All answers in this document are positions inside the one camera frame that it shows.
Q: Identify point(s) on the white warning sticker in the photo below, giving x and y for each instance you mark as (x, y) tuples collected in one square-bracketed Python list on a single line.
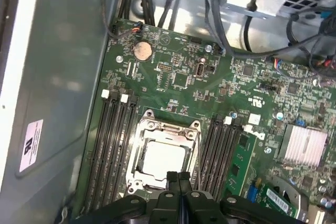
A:
[(31, 145)]

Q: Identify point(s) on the black open PC case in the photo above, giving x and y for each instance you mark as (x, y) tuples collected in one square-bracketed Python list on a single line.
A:
[(52, 77)]

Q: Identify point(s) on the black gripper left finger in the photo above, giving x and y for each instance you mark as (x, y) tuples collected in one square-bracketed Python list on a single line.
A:
[(168, 208)]

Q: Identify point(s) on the CPU socket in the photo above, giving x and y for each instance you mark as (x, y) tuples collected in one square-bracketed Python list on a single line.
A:
[(195, 125)]

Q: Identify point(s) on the silver finned heatsink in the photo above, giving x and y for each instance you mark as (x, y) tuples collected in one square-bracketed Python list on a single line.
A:
[(303, 145)]

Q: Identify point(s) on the silver-topped CPU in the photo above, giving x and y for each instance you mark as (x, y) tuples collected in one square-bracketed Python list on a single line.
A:
[(162, 158)]

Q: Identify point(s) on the green RAM stick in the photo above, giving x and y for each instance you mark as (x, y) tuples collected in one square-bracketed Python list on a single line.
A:
[(240, 161)]

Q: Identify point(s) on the green motherboard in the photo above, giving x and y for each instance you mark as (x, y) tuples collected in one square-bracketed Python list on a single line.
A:
[(210, 85)]

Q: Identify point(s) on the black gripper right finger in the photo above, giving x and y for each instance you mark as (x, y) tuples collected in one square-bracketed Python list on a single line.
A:
[(194, 208)]

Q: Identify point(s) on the silver coin battery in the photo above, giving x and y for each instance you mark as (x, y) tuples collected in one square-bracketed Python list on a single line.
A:
[(142, 51)]

